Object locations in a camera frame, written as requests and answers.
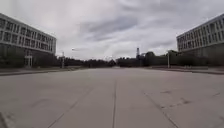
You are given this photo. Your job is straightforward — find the row of dark trees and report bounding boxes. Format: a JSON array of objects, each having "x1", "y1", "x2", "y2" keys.
[{"x1": 0, "y1": 44, "x2": 224, "y2": 69}]

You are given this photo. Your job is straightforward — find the distant tower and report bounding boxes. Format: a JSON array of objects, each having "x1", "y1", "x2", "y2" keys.
[{"x1": 135, "y1": 47, "x2": 141, "y2": 60}]

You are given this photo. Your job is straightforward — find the grey concrete paved ground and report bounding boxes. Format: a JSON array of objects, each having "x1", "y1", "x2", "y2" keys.
[{"x1": 0, "y1": 67, "x2": 224, "y2": 128}]

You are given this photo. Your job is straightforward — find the pole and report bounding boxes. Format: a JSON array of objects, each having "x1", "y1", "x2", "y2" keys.
[
  {"x1": 60, "y1": 51, "x2": 66, "y2": 69},
  {"x1": 166, "y1": 51, "x2": 171, "y2": 69}
]

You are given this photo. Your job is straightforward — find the grey kerb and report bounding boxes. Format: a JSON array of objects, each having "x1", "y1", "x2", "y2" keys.
[
  {"x1": 0, "y1": 67, "x2": 81, "y2": 77},
  {"x1": 149, "y1": 66, "x2": 224, "y2": 76}
]

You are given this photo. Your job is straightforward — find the long grey multistorey building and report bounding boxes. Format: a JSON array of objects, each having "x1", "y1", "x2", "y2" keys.
[
  {"x1": 0, "y1": 12, "x2": 58, "y2": 58},
  {"x1": 176, "y1": 13, "x2": 224, "y2": 56}
]

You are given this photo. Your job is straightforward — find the white gate frame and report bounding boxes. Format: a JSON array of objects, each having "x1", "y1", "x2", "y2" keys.
[{"x1": 24, "y1": 54, "x2": 34, "y2": 69}]

